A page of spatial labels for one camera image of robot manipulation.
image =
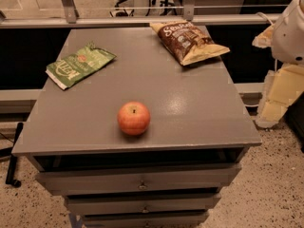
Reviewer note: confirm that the green snack bag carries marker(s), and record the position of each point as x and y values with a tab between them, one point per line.
72	69

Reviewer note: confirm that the grey drawer cabinet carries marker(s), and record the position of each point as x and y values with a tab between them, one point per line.
143	142

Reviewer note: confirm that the grey metal railing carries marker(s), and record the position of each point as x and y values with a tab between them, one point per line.
29	14

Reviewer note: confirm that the brown chip bag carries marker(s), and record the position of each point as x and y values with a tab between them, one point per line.
187	43

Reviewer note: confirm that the middle grey drawer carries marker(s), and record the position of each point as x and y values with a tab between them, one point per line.
142	204

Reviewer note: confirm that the black chair base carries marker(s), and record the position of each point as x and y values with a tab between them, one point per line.
141	8

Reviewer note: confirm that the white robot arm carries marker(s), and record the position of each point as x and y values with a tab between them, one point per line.
288	35

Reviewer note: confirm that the yellow foam padded block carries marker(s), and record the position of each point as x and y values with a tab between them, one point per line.
282	86

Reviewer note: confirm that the top grey drawer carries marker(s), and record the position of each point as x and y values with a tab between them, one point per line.
126	180

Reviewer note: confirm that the red orange apple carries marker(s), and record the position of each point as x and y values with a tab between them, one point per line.
133	118

